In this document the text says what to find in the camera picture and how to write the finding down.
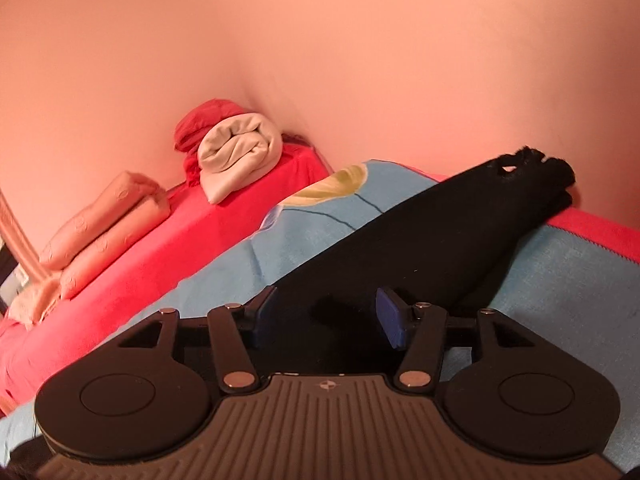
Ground crumpled red cloth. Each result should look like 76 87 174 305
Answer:
173 99 251 189

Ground rolled white towel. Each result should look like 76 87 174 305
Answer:
197 112 284 205

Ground black pants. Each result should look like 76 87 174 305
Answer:
177 145 577 376

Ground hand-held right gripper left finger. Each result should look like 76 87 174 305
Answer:
116 285 279 394

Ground blue floral blanket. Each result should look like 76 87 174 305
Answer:
0 160 640 480

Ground pink pillow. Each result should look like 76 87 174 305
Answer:
59 195 172 301
38 170 168 271

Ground cream folded cloth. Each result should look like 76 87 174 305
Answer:
7 278 65 332

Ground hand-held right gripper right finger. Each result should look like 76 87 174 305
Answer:
375 287 537 394

